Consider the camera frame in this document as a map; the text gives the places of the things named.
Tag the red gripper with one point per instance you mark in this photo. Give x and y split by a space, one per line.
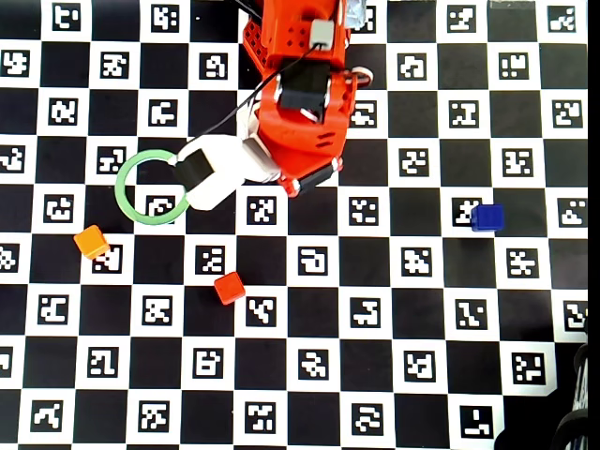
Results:
315 180

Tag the red cube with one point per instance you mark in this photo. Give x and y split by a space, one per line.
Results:
229 288

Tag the blue cube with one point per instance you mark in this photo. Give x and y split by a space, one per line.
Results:
487 218

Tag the orange cube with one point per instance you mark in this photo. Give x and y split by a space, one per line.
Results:
91 241

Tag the black white marker mat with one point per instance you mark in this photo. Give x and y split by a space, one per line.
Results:
328 328

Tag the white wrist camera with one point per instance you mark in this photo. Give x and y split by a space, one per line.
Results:
225 178

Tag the black camera stand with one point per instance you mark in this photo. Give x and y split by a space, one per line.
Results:
579 422

